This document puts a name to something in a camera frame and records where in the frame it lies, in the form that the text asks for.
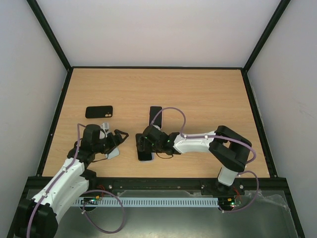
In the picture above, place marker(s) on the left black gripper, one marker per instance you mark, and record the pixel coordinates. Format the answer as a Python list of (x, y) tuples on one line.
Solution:
[(119, 140)]

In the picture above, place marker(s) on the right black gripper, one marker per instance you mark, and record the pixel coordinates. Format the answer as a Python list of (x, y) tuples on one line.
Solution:
[(141, 145)]

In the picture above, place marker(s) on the lilac magsafe phone case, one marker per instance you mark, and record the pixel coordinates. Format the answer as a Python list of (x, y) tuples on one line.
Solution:
[(146, 161)]

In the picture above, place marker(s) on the magenta smartphone black screen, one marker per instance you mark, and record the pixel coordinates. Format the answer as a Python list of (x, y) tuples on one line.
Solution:
[(157, 114)]

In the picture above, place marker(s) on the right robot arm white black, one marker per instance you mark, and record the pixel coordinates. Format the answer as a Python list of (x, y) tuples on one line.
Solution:
[(231, 149)]

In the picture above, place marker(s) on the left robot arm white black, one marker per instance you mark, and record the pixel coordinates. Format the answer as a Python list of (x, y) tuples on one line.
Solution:
[(39, 216)]

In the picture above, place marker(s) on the black phone case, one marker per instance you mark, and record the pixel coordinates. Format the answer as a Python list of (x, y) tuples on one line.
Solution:
[(98, 112)]

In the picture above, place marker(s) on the light blue smartphone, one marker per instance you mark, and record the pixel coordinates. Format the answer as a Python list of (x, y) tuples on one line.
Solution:
[(111, 153)]

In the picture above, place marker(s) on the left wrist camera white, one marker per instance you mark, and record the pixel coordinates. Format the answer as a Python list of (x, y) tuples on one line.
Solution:
[(104, 129)]

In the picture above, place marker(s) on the white slotted cable duct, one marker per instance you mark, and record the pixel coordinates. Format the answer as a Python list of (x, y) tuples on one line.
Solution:
[(148, 202)]

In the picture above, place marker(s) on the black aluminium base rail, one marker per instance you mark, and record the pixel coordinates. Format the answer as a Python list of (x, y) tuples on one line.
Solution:
[(207, 186)]

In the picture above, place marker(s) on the black enclosure frame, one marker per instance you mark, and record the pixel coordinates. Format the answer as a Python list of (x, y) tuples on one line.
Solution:
[(282, 6)]

